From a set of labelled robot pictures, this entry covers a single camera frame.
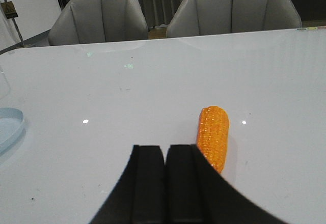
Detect grey leather chair right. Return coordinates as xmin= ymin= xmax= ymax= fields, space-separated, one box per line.
xmin=167 ymin=0 xmax=302 ymax=38

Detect metal pole with yellow sign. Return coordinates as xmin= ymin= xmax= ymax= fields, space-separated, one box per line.
xmin=1 ymin=0 xmax=25 ymax=47

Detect grey leather chair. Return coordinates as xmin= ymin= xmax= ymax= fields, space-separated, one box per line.
xmin=167 ymin=0 xmax=302 ymax=38
xmin=48 ymin=0 xmax=148 ymax=46

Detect light blue plate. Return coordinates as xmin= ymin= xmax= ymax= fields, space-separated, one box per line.
xmin=1 ymin=107 xmax=25 ymax=153

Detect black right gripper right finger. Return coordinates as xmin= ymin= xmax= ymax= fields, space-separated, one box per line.
xmin=166 ymin=145 xmax=283 ymax=223

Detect grey leather chair left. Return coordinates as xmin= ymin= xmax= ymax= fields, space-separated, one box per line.
xmin=48 ymin=0 xmax=148 ymax=46

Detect orange corn cob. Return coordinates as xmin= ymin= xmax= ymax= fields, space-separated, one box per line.
xmin=196 ymin=106 xmax=230 ymax=173

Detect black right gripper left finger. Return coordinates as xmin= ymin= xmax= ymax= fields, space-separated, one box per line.
xmin=90 ymin=145 xmax=166 ymax=223

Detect colourful stickers on table edge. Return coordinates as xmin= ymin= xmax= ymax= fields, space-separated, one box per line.
xmin=296 ymin=25 xmax=326 ymax=31

